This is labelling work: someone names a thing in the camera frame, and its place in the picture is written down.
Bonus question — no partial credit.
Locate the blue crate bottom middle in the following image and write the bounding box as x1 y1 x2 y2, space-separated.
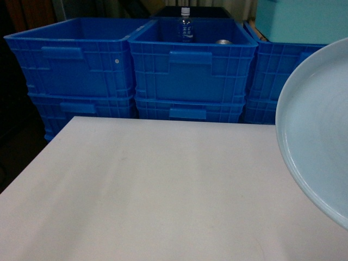
135 96 244 123

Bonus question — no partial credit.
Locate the blue crate top right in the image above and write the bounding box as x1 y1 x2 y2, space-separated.
243 21 324 102

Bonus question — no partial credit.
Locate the blue crate bottom left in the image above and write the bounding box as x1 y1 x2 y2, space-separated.
29 94 138 141

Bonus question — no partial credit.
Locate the light blue oval tray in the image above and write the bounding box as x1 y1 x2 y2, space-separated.
275 39 347 228

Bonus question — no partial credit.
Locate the silver can top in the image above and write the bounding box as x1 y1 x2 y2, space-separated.
215 39 232 45

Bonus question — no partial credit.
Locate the blue crate top left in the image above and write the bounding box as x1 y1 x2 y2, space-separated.
4 17 148 98

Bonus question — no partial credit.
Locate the clear water bottle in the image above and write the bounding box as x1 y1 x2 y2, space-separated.
177 7 194 43

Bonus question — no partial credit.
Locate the blue crate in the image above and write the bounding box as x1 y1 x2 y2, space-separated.
135 96 244 123
29 94 138 141
128 18 258 103
4 17 148 98
242 99 277 125
243 21 324 102

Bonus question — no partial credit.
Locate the blue crate top middle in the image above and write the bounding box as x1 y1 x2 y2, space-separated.
128 18 258 103

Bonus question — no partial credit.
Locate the teal box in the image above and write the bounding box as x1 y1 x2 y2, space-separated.
256 1 347 45

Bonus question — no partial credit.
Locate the blue crate bottom right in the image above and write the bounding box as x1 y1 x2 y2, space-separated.
242 99 277 125

